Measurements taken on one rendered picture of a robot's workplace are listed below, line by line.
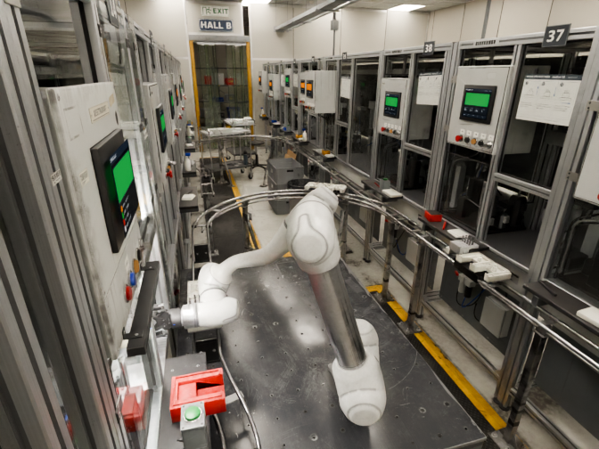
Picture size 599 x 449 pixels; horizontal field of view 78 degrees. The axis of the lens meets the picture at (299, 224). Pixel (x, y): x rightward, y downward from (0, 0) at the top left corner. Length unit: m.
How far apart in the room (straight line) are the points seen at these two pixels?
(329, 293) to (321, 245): 0.20
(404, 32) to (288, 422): 10.20
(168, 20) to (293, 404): 8.77
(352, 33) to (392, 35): 1.10
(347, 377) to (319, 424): 0.28
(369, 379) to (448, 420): 0.42
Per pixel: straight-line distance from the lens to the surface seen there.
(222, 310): 1.43
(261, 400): 1.58
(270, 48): 9.67
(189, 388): 1.28
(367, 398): 1.30
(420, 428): 1.56
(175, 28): 9.52
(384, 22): 10.68
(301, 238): 0.96
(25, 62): 0.58
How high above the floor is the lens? 1.85
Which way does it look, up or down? 23 degrees down
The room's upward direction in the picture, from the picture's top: straight up
